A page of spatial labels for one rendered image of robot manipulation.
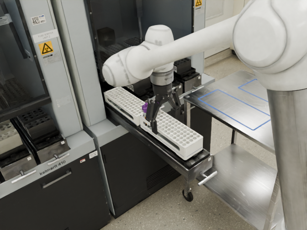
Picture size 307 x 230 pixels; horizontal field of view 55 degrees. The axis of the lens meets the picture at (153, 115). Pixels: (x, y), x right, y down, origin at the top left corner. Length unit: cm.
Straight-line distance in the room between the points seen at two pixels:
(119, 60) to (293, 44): 57
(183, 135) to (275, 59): 73
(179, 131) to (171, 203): 94
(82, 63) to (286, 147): 98
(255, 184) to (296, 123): 126
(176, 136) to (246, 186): 76
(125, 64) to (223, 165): 117
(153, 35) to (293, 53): 60
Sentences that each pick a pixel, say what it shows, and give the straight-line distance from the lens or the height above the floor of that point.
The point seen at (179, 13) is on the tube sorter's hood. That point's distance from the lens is 162.
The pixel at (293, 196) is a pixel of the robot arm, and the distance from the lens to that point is 71.
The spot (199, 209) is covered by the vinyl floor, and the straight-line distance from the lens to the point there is 204.
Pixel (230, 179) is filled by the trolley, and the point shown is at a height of 28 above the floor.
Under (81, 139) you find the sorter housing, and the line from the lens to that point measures 147.
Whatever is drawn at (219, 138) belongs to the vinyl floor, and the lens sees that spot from 254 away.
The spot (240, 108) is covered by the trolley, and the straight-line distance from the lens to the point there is 145.
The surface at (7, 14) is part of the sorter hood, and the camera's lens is 121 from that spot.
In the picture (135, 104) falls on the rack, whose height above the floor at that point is 87.
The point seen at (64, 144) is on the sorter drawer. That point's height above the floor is 78.
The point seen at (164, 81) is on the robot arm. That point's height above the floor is 110.
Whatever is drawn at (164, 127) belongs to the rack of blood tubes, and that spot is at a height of 88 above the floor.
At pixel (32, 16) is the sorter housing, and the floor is 132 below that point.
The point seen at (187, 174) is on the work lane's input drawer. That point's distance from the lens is 115.
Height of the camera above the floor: 162
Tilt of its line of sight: 35 degrees down
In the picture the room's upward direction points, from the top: 5 degrees counter-clockwise
